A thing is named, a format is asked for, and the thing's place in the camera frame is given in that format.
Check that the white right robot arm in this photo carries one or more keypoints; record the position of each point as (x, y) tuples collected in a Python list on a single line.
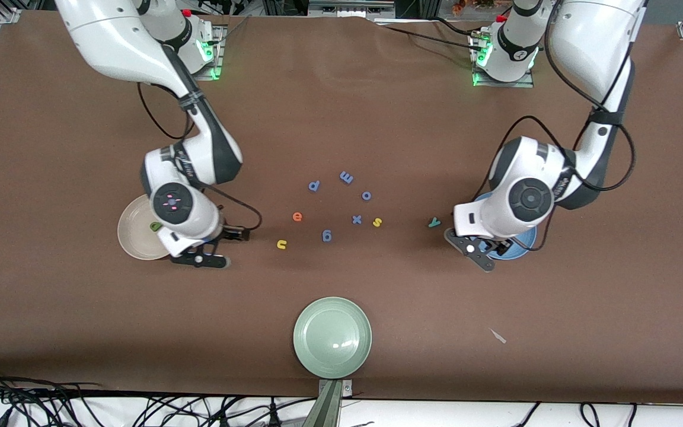
[(116, 41)]

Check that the blue letter m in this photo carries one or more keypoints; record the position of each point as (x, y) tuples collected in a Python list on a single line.
[(346, 177)]

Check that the pale green plate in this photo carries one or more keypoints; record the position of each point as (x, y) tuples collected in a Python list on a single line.
[(332, 338)]

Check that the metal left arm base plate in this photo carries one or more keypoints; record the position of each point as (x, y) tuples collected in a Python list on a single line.
[(504, 85)]

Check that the teal letter y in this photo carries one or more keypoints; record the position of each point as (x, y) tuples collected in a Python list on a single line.
[(434, 223)]

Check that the orange object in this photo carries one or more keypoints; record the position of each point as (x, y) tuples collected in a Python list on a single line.
[(472, 5)]

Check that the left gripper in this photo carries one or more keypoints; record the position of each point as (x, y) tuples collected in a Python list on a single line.
[(503, 244)]

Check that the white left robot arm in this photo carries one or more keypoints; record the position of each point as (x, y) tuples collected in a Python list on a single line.
[(596, 47)]

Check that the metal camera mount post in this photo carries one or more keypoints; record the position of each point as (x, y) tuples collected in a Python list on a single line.
[(326, 409)]

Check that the brown table cover sheet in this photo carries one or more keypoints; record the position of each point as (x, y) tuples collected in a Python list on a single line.
[(80, 314)]

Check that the blue letter g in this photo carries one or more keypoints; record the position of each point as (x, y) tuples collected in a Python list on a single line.
[(323, 235)]

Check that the blue letter d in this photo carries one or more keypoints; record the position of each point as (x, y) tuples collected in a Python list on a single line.
[(318, 183)]

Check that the silver metal plate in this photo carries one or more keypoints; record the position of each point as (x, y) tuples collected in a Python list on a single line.
[(350, 9)]

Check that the beige brown plate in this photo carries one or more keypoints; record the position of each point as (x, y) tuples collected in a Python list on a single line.
[(134, 237)]

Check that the blue plate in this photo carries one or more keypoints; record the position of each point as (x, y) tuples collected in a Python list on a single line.
[(522, 246)]

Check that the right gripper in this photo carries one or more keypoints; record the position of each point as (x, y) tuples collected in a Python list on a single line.
[(227, 232)]

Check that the white paper scrap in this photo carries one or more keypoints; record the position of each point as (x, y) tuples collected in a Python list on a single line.
[(498, 337)]

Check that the dark aluminium frame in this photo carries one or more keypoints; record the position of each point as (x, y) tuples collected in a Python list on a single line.
[(412, 7)]

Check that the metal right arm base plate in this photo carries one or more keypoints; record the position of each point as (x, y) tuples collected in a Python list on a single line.
[(218, 56)]

